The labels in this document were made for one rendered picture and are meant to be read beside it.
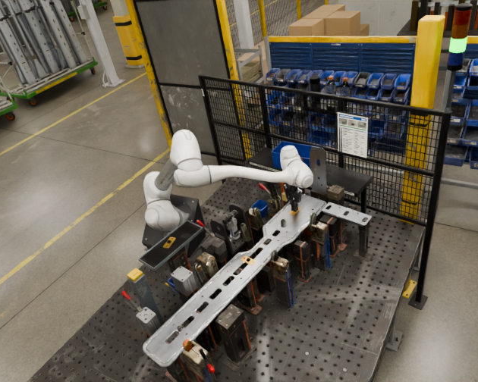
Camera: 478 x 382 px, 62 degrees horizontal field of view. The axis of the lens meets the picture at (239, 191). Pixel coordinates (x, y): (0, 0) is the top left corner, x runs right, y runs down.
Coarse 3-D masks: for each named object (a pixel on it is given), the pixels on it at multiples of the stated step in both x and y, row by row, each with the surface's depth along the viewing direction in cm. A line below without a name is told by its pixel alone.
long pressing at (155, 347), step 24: (288, 216) 247; (264, 240) 233; (288, 240) 230; (240, 264) 221; (264, 264) 218; (216, 288) 209; (240, 288) 207; (192, 312) 199; (216, 312) 197; (168, 336) 190; (192, 336) 188; (168, 360) 179
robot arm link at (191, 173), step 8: (184, 160) 208; (192, 160) 208; (200, 160) 212; (184, 168) 207; (192, 168) 207; (200, 168) 208; (208, 168) 210; (176, 176) 207; (184, 176) 206; (192, 176) 206; (200, 176) 207; (208, 176) 209; (184, 184) 207; (192, 184) 208; (200, 184) 209
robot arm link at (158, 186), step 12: (180, 132) 214; (180, 144) 210; (192, 144) 211; (180, 156) 209; (192, 156) 208; (168, 168) 230; (144, 180) 264; (156, 180) 249; (168, 180) 241; (144, 192) 264; (156, 192) 254; (168, 192) 258
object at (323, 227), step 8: (312, 224) 231; (320, 224) 230; (312, 232) 233; (320, 232) 229; (328, 232) 231; (320, 240) 233; (320, 248) 241; (328, 248) 237; (320, 256) 241; (328, 256) 241; (312, 264) 252; (320, 264) 245; (328, 264) 247
